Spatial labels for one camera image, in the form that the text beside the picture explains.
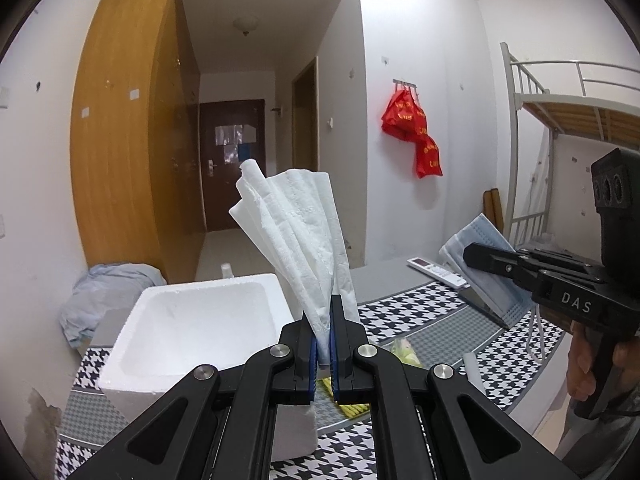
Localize white metal bunk bed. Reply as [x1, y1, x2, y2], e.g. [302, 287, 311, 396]
[500, 42, 640, 251]

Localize yellow sponge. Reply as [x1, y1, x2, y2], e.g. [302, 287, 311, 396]
[320, 377, 371, 418]

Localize houndstooth tablecloth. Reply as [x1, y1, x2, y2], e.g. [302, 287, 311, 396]
[52, 275, 571, 480]

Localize red plastic bag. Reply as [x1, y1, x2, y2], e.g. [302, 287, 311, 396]
[381, 89, 444, 180]

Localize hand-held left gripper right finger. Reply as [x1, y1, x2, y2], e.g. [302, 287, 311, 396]
[330, 295, 581, 480]

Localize white paper tissue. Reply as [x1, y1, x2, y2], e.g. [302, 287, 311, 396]
[229, 159, 360, 356]

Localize dark brown door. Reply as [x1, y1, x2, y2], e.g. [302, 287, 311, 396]
[199, 99, 266, 233]

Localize white foam box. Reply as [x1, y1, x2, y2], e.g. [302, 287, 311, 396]
[97, 273, 321, 463]

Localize green packet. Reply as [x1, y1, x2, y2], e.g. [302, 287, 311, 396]
[387, 337, 426, 371]

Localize blue face mask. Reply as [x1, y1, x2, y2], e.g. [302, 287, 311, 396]
[439, 213, 551, 362]

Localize wooden door frame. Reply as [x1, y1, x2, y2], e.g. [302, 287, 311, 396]
[291, 57, 321, 173]

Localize grey cloth bundle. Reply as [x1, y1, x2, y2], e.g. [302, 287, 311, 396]
[59, 262, 168, 351]

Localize white remote control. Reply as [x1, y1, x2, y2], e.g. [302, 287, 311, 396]
[406, 256, 471, 290]

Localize person's right hand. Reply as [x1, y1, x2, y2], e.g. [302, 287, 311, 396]
[565, 322, 598, 417]

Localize white plastic tube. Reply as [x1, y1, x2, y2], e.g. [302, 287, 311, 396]
[462, 351, 488, 391]

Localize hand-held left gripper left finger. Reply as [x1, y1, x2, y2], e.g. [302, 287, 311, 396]
[65, 310, 321, 480]

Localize wooden wardrobe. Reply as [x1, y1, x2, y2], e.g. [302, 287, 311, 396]
[70, 0, 206, 283]

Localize wooden slats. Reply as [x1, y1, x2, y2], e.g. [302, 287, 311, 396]
[482, 187, 502, 226]

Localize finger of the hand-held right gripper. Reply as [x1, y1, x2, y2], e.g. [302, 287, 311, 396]
[516, 248, 602, 277]
[462, 242, 545, 302]

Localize person's right forearm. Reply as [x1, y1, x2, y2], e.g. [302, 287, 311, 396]
[562, 402, 636, 466]

